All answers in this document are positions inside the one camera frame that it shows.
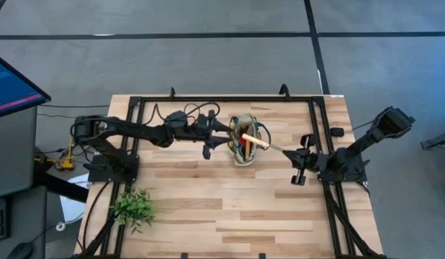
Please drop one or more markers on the green artificial plant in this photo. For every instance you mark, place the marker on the green artificial plant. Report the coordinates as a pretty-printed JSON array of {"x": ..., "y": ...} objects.
[{"x": 134, "y": 208}]

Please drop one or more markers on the computer monitor blue screen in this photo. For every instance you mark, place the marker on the computer monitor blue screen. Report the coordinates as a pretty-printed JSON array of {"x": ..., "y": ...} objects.
[{"x": 10, "y": 90}]

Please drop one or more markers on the black clamp lever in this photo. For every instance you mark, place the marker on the black clamp lever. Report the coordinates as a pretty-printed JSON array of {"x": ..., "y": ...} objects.
[
  {"x": 363, "y": 165},
  {"x": 91, "y": 167}
]

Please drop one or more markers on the yellow connector plug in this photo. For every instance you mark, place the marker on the yellow connector plug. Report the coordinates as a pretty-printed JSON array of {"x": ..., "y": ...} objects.
[{"x": 67, "y": 163}]

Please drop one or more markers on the black computer mouse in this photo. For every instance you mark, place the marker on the black computer mouse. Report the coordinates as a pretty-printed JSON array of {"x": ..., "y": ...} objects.
[{"x": 21, "y": 252}]

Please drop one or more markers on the beige canvas bag green trim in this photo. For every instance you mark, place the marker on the beige canvas bag green trim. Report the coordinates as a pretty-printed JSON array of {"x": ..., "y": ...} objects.
[{"x": 244, "y": 118}]

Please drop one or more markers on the small white round object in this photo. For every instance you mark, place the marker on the small white round object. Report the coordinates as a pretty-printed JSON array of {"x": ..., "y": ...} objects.
[{"x": 60, "y": 226}]

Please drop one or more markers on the red and black gardening glove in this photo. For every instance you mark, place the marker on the red and black gardening glove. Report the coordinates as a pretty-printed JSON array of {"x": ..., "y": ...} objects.
[{"x": 242, "y": 142}]

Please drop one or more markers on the black frame hook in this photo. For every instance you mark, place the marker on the black frame hook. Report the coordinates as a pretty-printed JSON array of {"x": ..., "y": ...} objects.
[
  {"x": 284, "y": 91},
  {"x": 172, "y": 93}
]

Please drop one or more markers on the grey computer cabinet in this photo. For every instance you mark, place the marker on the grey computer cabinet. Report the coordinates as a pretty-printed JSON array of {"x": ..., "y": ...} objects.
[{"x": 13, "y": 154}]

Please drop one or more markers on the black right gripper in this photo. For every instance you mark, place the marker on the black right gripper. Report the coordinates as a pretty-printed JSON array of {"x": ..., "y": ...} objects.
[{"x": 312, "y": 162}]

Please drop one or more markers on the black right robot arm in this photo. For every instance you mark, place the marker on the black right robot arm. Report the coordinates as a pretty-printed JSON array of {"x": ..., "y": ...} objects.
[{"x": 388, "y": 124}]

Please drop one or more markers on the black floor stand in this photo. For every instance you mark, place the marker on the black floor stand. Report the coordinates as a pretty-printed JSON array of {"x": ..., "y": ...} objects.
[{"x": 436, "y": 143}]

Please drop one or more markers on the white paper sheet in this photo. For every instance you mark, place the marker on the white paper sheet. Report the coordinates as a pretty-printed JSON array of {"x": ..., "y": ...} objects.
[{"x": 73, "y": 208}]

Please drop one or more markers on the black aluminium table frame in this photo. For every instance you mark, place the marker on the black aluminium table frame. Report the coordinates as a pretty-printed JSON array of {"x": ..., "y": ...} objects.
[{"x": 226, "y": 99}]

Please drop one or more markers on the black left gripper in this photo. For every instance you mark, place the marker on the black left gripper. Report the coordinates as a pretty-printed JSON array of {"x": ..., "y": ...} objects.
[{"x": 186, "y": 129}]

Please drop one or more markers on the black desk leg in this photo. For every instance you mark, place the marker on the black desk leg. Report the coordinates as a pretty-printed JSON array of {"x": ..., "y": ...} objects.
[{"x": 60, "y": 187}]

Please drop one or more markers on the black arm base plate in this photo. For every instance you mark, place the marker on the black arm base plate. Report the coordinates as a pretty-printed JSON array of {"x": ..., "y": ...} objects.
[
  {"x": 100, "y": 176},
  {"x": 357, "y": 177}
]

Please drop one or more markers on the small black pad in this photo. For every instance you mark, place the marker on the small black pad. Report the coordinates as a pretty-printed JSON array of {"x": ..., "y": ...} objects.
[{"x": 337, "y": 132}]

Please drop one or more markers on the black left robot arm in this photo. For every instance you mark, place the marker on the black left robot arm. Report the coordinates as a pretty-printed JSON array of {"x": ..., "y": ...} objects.
[{"x": 136, "y": 129}]

